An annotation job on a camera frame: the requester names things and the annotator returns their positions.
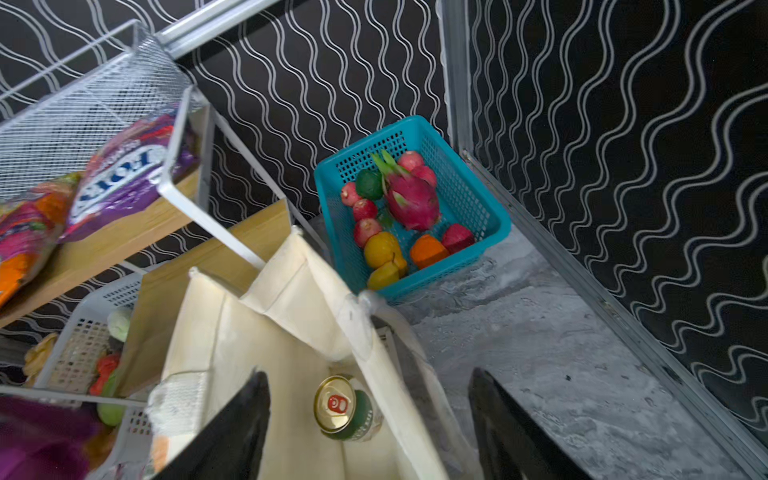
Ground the orange yellow Fox's candy bag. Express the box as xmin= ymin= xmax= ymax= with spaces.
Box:
xmin=1 ymin=172 xmax=82 ymax=304

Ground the white wire wall basket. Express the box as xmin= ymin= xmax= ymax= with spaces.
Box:
xmin=1 ymin=20 xmax=191 ymax=199

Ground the teal plastic fruit basket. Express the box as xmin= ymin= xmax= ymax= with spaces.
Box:
xmin=314 ymin=116 xmax=511 ymax=301

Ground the cream canvas tote bag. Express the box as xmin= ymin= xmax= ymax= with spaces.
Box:
xmin=143 ymin=226 xmax=475 ymax=480

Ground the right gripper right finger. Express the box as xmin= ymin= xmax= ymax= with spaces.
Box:
xmin=468 ymin=368 xmax=590 ymax=480

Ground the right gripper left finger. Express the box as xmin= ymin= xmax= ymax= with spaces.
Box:
xmin=155 ymin=370 xmax=271 ymax=479

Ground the yellow lemon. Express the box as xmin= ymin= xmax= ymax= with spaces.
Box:
xmin=363 ymin=231 xmax=408 ymax=278

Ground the white plastic vegetable basket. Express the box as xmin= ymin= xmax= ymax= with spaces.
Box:
xmin=34 ymin=273 xmax=152 ymax=479

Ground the purple Fox's candy bag top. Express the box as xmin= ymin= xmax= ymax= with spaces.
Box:
xmin=59 ymin=104 xmax=178 ymax=243

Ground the green drink can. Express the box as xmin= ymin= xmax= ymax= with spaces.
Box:
xmin=313 ymin=374 xmax=383 ymax=442

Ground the pink dragon fruit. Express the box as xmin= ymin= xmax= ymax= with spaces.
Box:
xmin=370 ymin=150 xmax=441 ymax=232

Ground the wooden two-tier shelf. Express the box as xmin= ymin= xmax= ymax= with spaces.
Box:
xmin=0 ymin=86 xmax=328 ymax=400

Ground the orange tangerine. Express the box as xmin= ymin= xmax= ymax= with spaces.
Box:
xmin=410 ymin=234 xmax=450 ymax=270

